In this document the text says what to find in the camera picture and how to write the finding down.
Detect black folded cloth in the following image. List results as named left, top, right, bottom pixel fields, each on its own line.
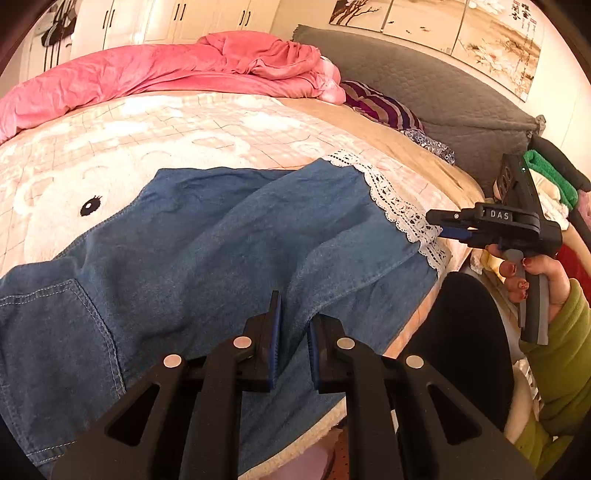
left=528, top=135, right=591, bottom=193

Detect grey padded headboard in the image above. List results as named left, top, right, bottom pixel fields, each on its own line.
left=293, top=25, right=542, bottom=204

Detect cream folded cloth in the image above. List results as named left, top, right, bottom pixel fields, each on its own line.
left=538, top=178, right=574, bottom=228

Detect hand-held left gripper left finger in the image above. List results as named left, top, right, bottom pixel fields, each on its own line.
left=51, top=291, right=283, bottom=480

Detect person's right forearm green sleeve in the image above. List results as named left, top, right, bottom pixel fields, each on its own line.
left=514, top=278, right=591, bottom=468

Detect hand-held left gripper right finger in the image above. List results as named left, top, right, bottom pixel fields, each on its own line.
left=308, top=315, right=536, bottom=480

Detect purple striped pillow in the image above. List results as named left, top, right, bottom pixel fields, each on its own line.
left=341, top=80, right=426, bottom=134

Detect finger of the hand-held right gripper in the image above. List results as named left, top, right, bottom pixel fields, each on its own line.
left=425, top=209, right=478, bottom=228
left=438, top=226, right=476, bottom=245

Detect dark hanging clothes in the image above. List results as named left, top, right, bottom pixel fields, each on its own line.
left=41, top=0, right=78, bottom=48

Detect white wardrobe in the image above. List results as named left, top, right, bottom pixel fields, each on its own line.
left=25, top=0, right=283, bottom=63

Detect bear printed fleece blanket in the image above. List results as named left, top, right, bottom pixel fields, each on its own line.
left=0, top=90, right=485, bottom=480

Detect blossom wall painting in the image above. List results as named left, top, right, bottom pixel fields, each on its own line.
left=329, top=0, right=544, bottom=102

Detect person's right hand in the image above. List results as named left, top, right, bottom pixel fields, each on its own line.
left=486, top=244, right=572, bottom=320

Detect green towel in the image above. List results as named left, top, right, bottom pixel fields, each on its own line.
left=523, top=150, right=581, bottom=209

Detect pink duvet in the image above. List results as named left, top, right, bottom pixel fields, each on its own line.
left=0, top=31, right=347, bottom=144

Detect red cloth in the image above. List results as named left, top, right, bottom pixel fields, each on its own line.
left=555, top=244, right=591, bottom=298

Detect blue denim garment with lace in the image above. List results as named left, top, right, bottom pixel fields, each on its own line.
left=0, top=150, right=454, bottom=479

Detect small patterned cloth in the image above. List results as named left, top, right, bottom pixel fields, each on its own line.
left=401, top=128, right=456, bottom=163

